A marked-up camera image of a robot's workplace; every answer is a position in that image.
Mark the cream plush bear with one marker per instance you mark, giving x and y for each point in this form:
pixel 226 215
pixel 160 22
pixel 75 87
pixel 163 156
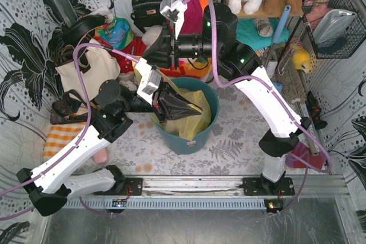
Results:
pixel 151 35

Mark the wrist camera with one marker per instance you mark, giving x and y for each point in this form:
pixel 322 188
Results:
pixel 174 10
pixel 149 81

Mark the red purple sock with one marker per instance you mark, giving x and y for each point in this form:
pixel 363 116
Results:
pixel 302 151

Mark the yellow duck plush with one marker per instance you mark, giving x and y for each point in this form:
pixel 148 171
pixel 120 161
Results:
pixel 300 57

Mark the yellow trash bag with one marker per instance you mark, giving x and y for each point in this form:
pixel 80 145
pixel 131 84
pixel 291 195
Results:
pixel 188 127

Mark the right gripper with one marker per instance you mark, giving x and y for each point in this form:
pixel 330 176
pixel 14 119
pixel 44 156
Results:
pixel 174 50

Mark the beige dust mop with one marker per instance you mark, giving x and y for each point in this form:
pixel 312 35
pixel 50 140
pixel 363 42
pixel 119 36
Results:
pixel 293 90

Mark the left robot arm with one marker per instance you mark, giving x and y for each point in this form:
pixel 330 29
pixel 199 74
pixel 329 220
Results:
pixel 53 183

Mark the teal trash bin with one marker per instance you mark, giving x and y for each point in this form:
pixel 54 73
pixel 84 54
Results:
pixel 182 146

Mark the magenta cloth bag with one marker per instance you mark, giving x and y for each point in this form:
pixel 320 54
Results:
pixel 193 18

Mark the black round hat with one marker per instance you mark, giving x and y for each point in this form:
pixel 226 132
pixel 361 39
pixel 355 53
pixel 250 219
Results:
pixel 71 35

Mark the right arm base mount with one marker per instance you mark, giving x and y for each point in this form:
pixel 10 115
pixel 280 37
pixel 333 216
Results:
pixel 256 186

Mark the black leather handbag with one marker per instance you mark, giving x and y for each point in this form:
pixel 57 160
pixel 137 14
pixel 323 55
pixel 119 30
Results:
pixel 146 13

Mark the orange plush toy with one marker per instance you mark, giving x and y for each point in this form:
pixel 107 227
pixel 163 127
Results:
pixel 203 3

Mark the black wire basket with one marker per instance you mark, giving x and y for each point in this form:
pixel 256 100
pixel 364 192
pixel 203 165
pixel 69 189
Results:
pixel 335 48

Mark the brown patterned bag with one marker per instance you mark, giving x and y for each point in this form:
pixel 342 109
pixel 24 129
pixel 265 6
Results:
pixel 68 109

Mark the orange checkered cloth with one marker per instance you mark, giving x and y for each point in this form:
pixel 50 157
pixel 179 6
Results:
pixel 59 136

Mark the silver foil pouch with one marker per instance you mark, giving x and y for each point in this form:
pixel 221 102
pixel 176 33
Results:
pixel 333 25

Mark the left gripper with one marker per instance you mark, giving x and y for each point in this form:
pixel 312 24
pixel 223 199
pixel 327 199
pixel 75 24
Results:
pixel 158 104

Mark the teal folded cloth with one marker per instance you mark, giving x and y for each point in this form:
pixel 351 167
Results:
pixel 246 33

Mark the cream canvas tote bag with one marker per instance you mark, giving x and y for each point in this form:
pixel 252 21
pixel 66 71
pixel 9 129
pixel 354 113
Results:
pixel 101 67

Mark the colourful printed bag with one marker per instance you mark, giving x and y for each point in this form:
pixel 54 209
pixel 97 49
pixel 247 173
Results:
pixel 117 34

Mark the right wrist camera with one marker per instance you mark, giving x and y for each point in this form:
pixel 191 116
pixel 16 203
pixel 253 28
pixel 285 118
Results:
pixel 174 10

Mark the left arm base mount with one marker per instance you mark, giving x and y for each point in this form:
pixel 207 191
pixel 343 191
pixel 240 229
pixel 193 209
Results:
pixel 131 187

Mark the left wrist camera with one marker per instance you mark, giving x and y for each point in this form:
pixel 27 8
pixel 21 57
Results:
pixel 149 81

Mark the black orange toy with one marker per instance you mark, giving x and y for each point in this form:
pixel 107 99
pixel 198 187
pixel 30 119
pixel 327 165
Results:
pixel 314 111

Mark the pink glasses case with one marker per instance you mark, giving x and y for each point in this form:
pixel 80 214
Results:
pixel 100 157

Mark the rainbow striped cloth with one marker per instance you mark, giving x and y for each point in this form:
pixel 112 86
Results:
pixel 190 67

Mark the blue floor mop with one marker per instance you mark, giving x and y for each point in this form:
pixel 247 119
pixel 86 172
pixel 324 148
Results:
pixel 277 33

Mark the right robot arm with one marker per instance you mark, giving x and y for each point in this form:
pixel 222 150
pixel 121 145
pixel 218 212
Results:
pixel 233 63

